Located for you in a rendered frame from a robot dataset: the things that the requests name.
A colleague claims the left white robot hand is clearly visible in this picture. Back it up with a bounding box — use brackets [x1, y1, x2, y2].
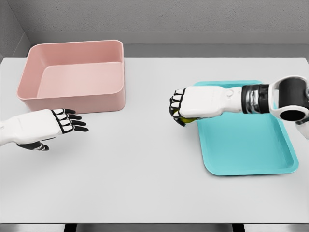
[12, 108, 90, 151]

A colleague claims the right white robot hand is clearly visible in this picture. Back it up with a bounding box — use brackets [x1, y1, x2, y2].
[168, 86, 216, 127]

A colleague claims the yellow-green tennis ball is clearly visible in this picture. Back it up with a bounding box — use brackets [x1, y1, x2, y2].
[174, 109, 197, 125]

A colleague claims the pink rectangular basket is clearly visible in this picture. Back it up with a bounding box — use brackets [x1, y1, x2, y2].
[16, 40, 126, 114]

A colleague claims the blue flat tray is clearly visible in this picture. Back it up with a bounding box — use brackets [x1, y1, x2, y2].
[192, 80, 299, 176]

